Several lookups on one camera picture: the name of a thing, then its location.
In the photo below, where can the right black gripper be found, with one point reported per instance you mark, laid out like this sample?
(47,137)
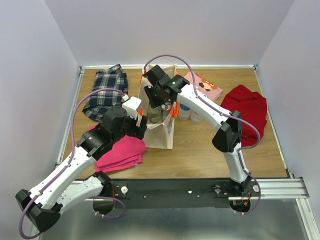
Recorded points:
(154,103)

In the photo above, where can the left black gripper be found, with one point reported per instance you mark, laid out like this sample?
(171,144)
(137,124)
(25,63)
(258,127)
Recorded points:
(138,131)

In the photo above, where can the green cap glass bottle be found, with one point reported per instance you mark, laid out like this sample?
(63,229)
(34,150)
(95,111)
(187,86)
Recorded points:
(154,114)

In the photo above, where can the beige canvas bag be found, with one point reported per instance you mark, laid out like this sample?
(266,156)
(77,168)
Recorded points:
(158,135)

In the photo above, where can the blue cap bottle from bag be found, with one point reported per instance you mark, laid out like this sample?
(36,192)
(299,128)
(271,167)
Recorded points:
(196,118)

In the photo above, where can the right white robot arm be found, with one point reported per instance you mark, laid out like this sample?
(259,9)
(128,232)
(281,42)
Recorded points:
(228,125)

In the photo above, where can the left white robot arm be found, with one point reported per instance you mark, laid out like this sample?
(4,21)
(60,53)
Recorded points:
(44,204)

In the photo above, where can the red top can near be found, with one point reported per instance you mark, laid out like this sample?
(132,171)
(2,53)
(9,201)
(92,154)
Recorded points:
(165,110)

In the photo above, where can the blue cap bottle on table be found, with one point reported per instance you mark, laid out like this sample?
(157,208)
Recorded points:
(184,112)

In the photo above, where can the magenta folded cloth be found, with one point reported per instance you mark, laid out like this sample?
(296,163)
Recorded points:
(124,154)

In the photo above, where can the plaid navy shirt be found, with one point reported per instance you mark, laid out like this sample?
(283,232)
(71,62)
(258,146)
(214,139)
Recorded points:
(98,104)

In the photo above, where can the pink printed t-shirt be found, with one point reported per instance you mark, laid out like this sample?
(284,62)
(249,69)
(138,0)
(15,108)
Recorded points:
(210,90)

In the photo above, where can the red cloth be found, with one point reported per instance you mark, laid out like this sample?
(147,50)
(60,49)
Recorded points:
(251,105)

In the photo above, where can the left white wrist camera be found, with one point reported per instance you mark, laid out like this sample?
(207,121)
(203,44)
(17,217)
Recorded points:
(132,105)

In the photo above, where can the aluminium frame rail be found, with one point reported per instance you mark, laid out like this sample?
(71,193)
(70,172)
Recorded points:
(282,188)

